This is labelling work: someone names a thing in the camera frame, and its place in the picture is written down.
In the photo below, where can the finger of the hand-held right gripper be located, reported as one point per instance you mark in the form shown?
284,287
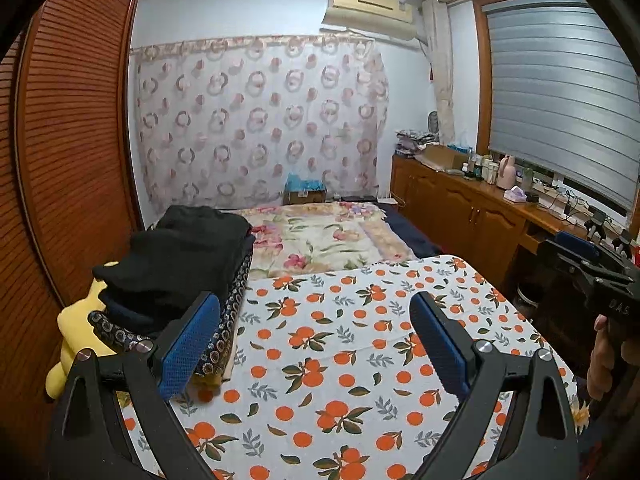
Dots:
575,245
565,260

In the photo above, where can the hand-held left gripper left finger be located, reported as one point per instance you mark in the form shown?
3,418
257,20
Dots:
187,345

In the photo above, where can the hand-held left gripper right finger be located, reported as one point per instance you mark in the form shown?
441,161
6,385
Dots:
440,345

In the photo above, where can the black printed t-shirt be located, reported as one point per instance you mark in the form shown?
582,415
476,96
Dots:
175,260

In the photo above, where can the person's right hand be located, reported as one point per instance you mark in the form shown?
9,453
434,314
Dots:
602,360

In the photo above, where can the black desktop stand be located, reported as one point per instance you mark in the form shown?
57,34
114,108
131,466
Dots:
596,222
623,245

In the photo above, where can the grey waste bin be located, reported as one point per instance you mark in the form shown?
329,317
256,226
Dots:
526,302

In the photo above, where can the navy folded garment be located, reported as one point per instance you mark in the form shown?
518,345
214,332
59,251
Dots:
130,316

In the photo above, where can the pink tissue pack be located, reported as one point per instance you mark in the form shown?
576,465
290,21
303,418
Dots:
515,195

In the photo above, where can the pink jug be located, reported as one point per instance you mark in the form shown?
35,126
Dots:
506,172

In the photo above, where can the navy blanket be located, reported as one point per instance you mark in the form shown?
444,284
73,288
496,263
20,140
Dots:
420,242

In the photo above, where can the wooden sideboard cabinet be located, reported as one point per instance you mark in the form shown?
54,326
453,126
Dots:
465,210

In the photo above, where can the yellow plush toy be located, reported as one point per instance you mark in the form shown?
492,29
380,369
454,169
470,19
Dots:
72,330

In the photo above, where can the grey window blind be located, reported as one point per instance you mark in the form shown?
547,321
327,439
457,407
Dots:
560,90

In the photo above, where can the floral blanket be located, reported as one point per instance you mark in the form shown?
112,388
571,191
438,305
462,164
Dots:
310,245

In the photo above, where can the open flat cardboard box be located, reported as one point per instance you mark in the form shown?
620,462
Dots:
442,157

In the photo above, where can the small cardboard box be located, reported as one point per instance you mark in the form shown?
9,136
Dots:
305,197

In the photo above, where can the small grey fan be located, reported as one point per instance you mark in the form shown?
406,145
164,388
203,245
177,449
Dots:
432,121

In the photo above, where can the pile of folded patterned cloths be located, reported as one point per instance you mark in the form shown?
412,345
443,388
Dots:
415,141

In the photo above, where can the blue plastic bag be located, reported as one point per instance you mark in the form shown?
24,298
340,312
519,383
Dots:
305,180

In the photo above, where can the beige tied curtain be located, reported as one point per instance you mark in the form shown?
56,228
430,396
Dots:
440,70

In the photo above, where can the circle-patterned sheer curtain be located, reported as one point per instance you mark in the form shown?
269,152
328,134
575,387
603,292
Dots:
250,120

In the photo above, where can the wooden louvred wardrobe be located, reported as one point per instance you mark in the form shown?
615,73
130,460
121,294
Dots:
75,135

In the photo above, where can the beige air conditioner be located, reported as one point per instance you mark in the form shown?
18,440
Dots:
367,7

